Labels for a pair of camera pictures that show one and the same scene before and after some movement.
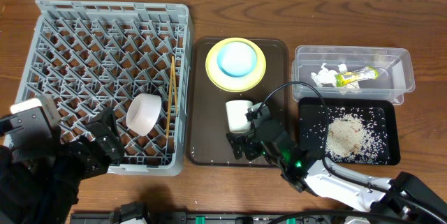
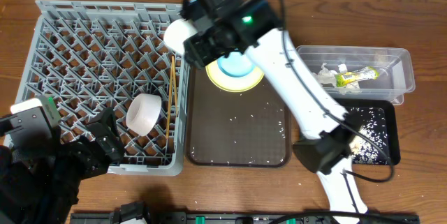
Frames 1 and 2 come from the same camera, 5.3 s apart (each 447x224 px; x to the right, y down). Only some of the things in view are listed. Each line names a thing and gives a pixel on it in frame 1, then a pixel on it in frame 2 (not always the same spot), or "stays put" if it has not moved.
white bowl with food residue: x=238 y=123 -> x=177 y=32
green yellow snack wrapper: x=364 y=73 stays put
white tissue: x=325 y=77 stays put
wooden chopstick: x=169 y=107 stays put
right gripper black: x=249 y=144 -> x=201 y=50
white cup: x=142 y=112 stays put
